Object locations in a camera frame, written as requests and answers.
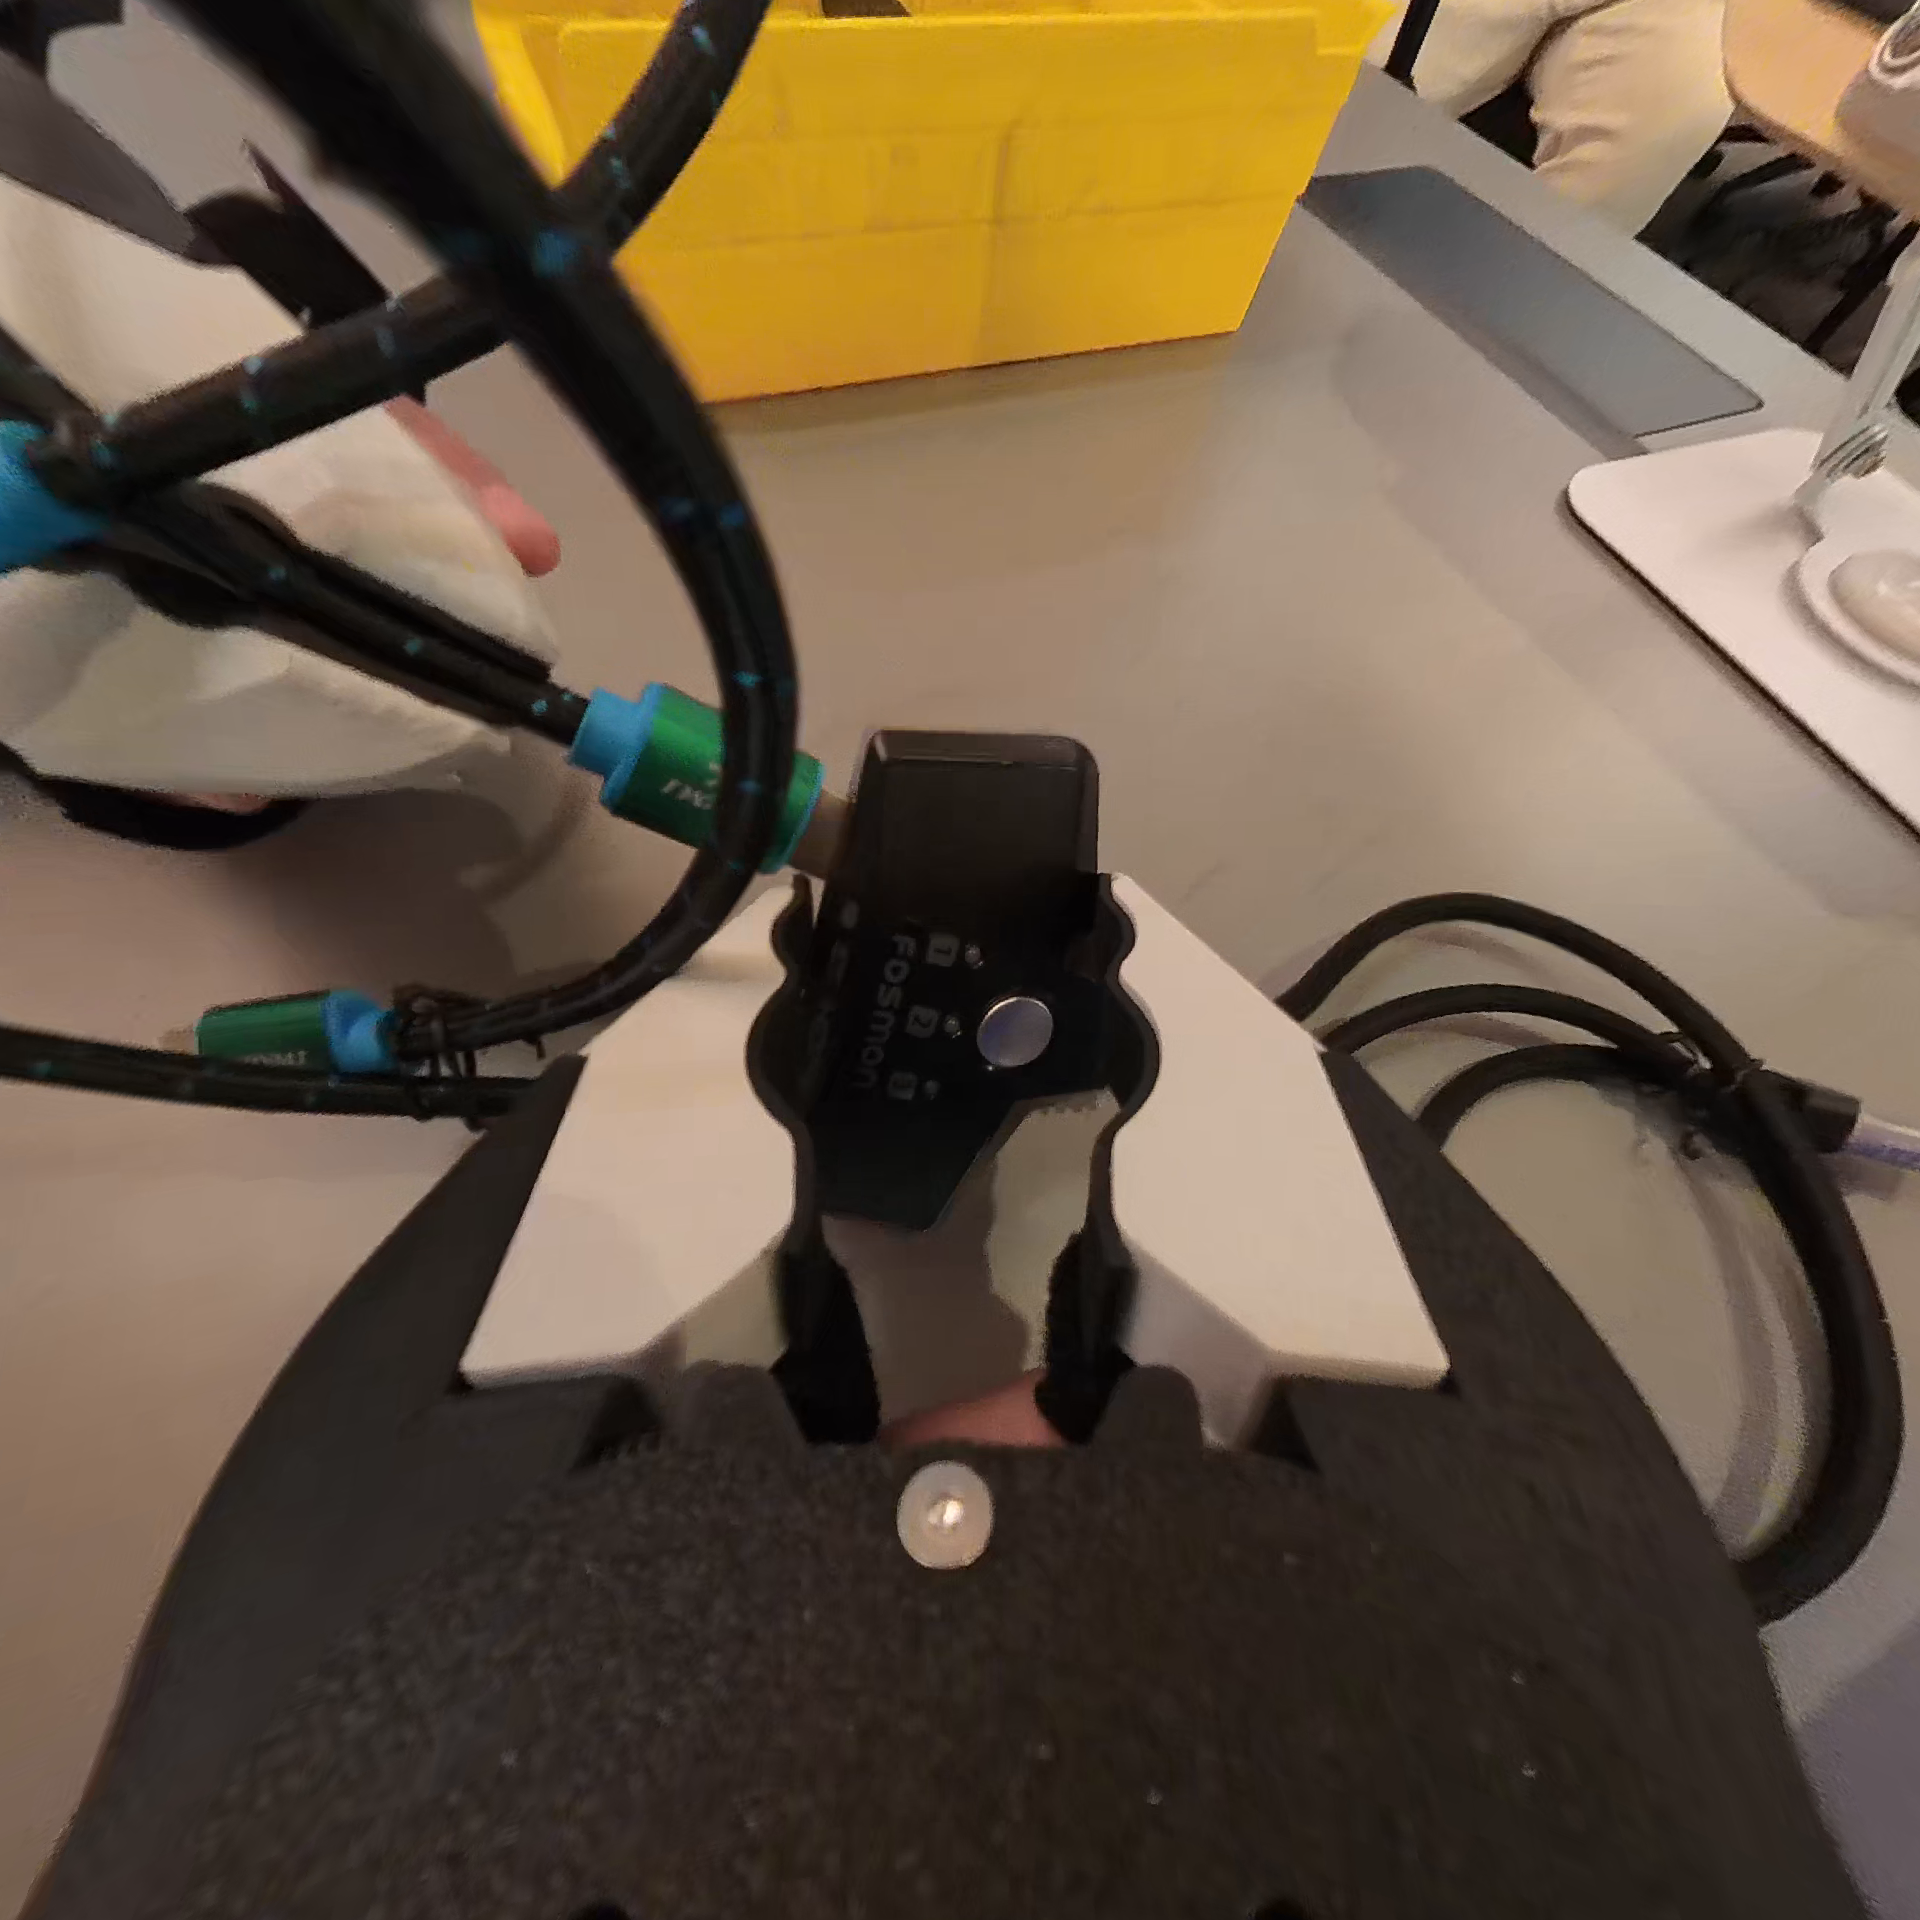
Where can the person's left hand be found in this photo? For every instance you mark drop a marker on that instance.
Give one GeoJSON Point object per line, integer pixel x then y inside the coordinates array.
{"type": "Point", "coordinates": [505, 518]}

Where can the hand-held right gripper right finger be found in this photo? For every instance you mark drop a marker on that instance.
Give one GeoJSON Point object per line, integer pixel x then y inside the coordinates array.
{"type": "Point", "coordinates": [1261, 1171]}

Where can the black hdmi switch box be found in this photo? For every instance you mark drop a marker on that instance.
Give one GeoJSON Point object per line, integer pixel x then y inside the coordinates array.
{"type": "Point", "coordinates": [960, 841]}

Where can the yellow bin with black divider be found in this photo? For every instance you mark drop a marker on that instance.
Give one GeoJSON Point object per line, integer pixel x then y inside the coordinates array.
{"type": "Point", "coordinates": [977, 226]}

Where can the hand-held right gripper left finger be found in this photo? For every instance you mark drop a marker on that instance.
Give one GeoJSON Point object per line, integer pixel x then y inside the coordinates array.
{"type": "Point", "coordinates": [646, 1186]}

